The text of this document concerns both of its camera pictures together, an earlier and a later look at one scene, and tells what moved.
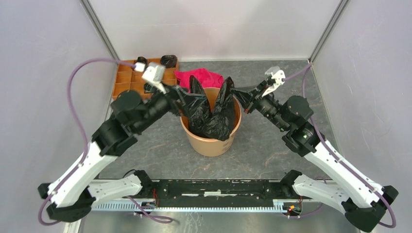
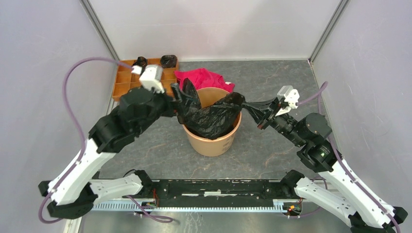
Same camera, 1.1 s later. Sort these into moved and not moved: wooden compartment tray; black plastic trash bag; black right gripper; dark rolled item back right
Moved: black plastic trash bag; black right gripper
Not moved: dark rolled item back right; wooden compartment tray
